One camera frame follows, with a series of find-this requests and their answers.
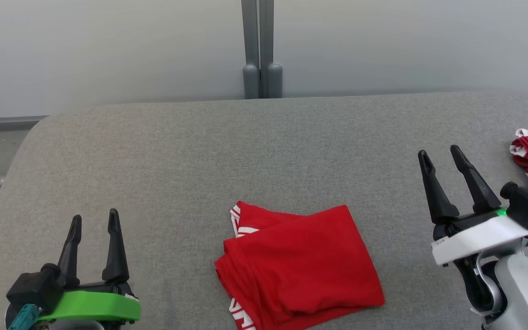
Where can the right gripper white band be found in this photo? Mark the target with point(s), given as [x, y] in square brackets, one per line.
[475, 238]

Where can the red Bulls basketball jersey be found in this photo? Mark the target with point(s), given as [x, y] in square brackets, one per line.
[300, 261]

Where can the grey partition post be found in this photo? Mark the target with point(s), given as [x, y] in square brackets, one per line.
[267, 36]
[250, 36]

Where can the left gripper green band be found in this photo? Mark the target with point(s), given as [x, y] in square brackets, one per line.
[99, 305]

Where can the grey baseboard rail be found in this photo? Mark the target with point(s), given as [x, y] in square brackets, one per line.
[2, 123]

